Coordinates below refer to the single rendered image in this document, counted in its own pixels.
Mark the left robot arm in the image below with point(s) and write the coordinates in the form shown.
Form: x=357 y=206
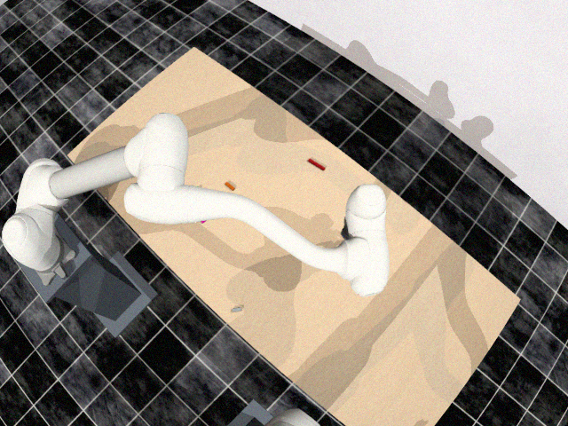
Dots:
x=158 y=157

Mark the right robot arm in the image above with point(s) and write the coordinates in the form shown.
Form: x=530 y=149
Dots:
x=292 y=417

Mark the dark red rod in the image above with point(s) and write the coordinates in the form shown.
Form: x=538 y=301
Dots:
x=316 y=164

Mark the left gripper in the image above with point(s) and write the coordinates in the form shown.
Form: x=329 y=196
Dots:
x=344 y=232

